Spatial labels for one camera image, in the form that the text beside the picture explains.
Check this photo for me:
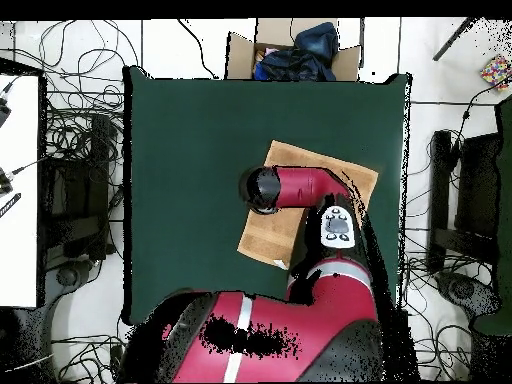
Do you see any orange terry towel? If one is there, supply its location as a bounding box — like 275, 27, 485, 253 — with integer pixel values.
236, 139, 380, 272

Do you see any colourful dotted item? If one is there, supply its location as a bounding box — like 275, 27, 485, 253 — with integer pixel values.
479, 54, 512, 92

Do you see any dark green table cloth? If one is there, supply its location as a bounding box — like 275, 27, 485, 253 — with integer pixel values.
122, 66, 412, 332

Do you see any cardboard box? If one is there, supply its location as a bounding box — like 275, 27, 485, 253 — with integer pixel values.
225, 17, 364, 83

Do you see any dark blue clothing pile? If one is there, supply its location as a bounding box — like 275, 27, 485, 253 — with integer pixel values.
252, 21, 340, 83

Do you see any black equipment stand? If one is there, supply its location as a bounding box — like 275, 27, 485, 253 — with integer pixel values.
426, 129, 504, 274
39, 115, 118, 267

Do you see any black power strip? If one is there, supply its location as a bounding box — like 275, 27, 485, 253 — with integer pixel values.
109, 344, 125, 381

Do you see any white side table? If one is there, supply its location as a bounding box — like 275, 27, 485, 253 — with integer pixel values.
0, 73, 42, 309

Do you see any green covered furniture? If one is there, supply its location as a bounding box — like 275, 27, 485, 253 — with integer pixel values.
471, 95, 512, 337

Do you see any grey metal bar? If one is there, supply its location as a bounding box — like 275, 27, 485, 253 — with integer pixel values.
432, 17, 478, 62

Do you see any black cable tangle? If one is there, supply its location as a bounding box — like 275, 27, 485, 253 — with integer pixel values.
7, 19, 141, 261
51, 319, 133, 383
399, 79, 512, 381

